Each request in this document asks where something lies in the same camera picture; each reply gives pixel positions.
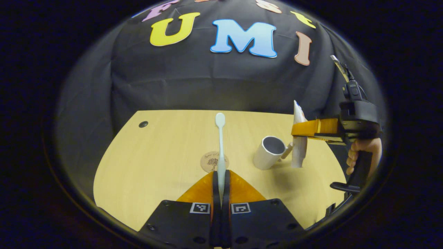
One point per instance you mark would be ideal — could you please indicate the round wooden coaster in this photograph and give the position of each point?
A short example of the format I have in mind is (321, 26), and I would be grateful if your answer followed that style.
(209, 162)

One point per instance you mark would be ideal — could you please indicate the white toothbrush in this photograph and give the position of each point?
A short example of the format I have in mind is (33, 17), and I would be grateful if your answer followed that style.
(221, 152)

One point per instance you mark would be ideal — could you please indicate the white toothpaste tube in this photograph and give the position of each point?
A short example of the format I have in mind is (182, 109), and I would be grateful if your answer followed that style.
(299, 152)

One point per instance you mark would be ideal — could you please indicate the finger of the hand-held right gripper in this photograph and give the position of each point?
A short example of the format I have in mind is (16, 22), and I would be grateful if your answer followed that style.
(322, 127)
(332, 137)

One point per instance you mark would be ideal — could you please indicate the black backdrop cloth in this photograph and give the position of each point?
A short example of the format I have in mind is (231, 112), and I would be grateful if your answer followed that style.
(207, 79)

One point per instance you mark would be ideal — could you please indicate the black desk grommet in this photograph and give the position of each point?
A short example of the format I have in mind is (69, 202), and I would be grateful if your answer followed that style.
(143, 124)

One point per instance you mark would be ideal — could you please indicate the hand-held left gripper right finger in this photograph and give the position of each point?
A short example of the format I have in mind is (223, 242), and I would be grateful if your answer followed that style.
(227, 214)

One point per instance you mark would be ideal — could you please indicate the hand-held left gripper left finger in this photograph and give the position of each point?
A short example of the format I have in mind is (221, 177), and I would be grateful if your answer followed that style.
(215, 207)

